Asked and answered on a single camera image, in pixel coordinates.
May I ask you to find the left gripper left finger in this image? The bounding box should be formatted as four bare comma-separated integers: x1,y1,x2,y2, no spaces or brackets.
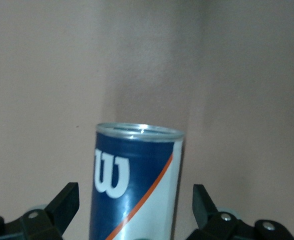
0,182,80,240

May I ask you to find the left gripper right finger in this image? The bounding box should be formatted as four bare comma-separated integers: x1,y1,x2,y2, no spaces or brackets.
186,184,294,240

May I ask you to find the blue white tennis ball can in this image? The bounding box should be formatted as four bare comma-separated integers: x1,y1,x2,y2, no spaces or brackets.
89,122,186,240

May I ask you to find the brown table mat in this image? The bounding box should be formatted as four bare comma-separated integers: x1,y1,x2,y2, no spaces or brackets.
0,0,294,240

